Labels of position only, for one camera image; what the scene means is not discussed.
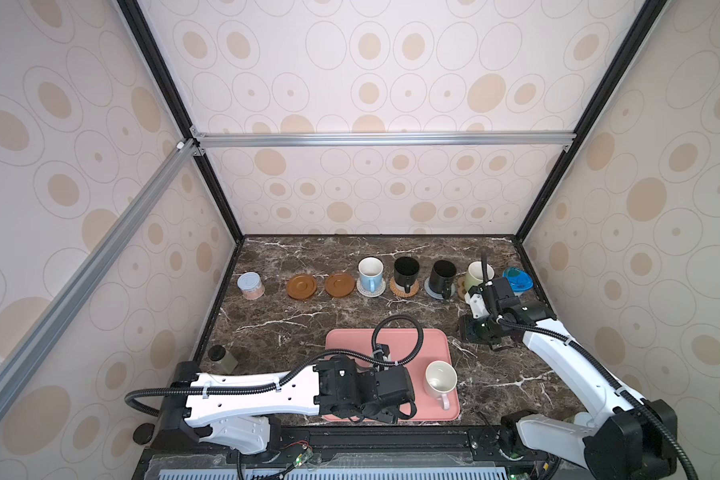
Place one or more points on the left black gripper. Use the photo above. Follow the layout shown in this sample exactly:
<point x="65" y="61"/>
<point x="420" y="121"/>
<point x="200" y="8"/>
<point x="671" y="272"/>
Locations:
<point x="392" y="410"/>

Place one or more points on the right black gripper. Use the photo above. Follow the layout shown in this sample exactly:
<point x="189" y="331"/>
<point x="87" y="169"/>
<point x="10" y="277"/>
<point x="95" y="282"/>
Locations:
<point x="466" y="330"/>

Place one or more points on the white mug pink handle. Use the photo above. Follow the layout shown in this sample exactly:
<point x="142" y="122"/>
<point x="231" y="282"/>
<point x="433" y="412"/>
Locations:
<point x="439" y="381"/>

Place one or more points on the black mug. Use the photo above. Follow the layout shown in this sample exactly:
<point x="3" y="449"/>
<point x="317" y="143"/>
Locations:
<point x="442" y="275"/>
<point x="406" y="271"/>

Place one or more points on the blue woven round coaster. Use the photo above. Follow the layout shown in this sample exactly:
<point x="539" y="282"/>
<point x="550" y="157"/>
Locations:
<point x="438" y="296"/>

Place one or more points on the rattan woven round coaster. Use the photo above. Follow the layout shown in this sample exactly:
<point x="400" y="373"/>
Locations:
<point x="403" y="292"/>

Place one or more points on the multicolour woven round coaster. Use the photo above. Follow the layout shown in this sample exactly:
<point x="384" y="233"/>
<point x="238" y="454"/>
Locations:
<point x="381" y="287"/>

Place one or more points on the dark brown round coaster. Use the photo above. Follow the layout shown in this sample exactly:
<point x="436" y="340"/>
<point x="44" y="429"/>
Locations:
<point x="339" y="285"/>

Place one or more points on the brown wooden round coaster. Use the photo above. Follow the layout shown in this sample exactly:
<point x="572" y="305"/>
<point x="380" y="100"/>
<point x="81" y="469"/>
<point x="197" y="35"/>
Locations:
<point x="301" y="286"/>

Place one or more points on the white mug blue handle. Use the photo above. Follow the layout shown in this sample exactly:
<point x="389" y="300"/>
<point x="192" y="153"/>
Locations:
<point x="371" y="271"/>

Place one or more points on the cork paw print coaster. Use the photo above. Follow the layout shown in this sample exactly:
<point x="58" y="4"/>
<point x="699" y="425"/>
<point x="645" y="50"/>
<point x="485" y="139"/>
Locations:
<point x="461" y="289"/>

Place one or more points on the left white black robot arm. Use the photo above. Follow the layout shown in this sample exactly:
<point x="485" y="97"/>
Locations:
<point x="236" y="410"/>

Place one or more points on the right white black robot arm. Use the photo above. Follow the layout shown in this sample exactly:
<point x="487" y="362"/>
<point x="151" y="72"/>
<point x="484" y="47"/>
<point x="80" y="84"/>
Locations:
<point x="627" y="435"/>

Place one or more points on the blue lidded white jar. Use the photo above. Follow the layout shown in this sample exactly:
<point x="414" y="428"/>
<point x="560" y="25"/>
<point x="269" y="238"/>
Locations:
<point x="519" y="280"/>

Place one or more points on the small clear bottle black cap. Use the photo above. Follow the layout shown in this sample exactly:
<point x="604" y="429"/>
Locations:
<point x="222" y="360"/>

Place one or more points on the grey lidded pink jar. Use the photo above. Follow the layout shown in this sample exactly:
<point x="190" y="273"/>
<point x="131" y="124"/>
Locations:
<point x="251" y="285"/>

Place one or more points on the amber spice jar black cap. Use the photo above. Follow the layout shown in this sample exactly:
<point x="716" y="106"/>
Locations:
<point x="143" y="434"/>

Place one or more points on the horizontal aluminium frame bar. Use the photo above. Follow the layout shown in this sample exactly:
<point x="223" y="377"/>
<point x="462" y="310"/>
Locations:
<point x="385" y="139"/>

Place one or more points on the diagonal aluminium frame bar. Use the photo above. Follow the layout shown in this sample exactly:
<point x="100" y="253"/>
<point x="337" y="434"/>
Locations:
<point x="34" y="347"/>

